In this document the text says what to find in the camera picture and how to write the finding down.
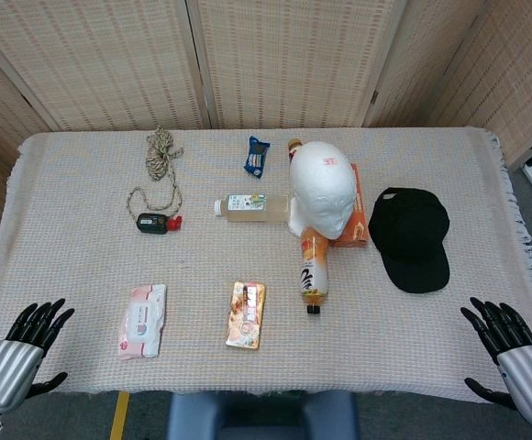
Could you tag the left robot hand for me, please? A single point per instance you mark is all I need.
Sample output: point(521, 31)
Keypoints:
point(11, 362)

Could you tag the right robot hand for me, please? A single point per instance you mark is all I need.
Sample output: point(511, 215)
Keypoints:
point(518, 357)

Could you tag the black baseball cap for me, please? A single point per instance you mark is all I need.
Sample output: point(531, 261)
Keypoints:
point(408, 236)

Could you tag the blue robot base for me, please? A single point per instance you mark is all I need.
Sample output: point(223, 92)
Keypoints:
point(261, 414)

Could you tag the white foam mannequin head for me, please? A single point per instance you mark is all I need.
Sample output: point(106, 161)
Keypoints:
point(323, 188)

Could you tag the pink wet wipes pack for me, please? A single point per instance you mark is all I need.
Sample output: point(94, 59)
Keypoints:
point(141, 321)

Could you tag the small black device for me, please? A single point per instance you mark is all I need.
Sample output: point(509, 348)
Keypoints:
point(150, 223)

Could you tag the red clip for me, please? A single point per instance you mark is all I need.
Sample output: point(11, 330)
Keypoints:
point(174, 223)

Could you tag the orange box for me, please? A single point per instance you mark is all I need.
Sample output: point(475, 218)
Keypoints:
point(357, 215)

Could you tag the orange drink bottle black cap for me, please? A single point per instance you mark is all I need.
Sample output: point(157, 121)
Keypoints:
point(314, 270)

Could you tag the orange snack packet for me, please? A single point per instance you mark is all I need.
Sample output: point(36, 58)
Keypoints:
point(245, 315)

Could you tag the woven table cloth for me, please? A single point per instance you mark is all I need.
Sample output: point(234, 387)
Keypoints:
point(229, 256)

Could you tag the clear tea bottle white cap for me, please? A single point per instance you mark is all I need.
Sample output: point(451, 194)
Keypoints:
point(252, 207)

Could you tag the blue snack packet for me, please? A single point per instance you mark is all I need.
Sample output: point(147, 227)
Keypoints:
point(256, 157)

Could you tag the folding bamboo screen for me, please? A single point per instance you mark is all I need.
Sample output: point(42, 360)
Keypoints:
point(266, 59)

